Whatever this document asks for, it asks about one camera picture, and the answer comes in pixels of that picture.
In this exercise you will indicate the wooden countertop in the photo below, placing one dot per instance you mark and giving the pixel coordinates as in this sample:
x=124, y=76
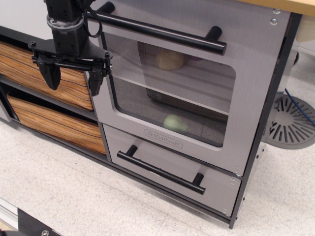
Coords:
x=304, y=7

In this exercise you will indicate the black drawer handle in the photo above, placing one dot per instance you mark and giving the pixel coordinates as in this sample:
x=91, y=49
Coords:
x=193, y=186

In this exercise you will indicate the grey lower drawer front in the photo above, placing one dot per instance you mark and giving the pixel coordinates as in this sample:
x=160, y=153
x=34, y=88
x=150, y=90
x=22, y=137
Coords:
x=221, y=189

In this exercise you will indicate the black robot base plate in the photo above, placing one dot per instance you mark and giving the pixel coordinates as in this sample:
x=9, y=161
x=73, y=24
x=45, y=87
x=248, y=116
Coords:
x=30, y=226

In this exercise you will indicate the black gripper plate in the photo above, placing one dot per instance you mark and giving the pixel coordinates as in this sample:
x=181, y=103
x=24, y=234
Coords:
x=49, y=62

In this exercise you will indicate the green toy pear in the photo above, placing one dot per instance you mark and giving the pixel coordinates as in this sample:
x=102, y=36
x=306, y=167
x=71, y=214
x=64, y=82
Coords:
x=175, y=123

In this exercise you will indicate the yellow toy fruit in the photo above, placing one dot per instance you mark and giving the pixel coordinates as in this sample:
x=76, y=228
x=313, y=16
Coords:
x=170, y=60

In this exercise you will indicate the grey round floor base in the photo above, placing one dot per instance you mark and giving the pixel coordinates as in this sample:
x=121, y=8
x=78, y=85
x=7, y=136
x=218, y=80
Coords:
x=291, y=124

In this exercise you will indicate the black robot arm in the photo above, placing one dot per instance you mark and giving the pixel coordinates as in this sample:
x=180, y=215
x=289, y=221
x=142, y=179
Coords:
x=71, y=46

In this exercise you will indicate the black oven door handle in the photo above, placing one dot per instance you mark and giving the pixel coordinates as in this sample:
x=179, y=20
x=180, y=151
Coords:
x=209, y=43

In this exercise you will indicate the lower wood-pattern storage bin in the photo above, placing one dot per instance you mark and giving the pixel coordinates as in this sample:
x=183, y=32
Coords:
x=68, y=128

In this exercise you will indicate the upper wood-pattern storage bin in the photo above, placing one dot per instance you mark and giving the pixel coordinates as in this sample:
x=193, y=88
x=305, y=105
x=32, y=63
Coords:
x=16, y=65

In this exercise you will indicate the black toy kitchen frame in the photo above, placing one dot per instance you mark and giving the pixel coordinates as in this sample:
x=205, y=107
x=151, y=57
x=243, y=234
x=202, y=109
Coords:
x=9, y=87

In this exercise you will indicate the grey toy oven door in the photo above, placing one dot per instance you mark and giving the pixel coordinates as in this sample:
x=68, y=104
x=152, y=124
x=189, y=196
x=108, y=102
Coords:
x=238, y=81

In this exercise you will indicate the wood-pattern storage bin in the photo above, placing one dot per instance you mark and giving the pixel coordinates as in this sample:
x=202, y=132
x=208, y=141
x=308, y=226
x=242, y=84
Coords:
x=16, y=65
x=68, y=128

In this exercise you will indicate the grey oven shelf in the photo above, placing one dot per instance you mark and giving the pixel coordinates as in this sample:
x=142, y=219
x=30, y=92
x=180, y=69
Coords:
x=128, y=94

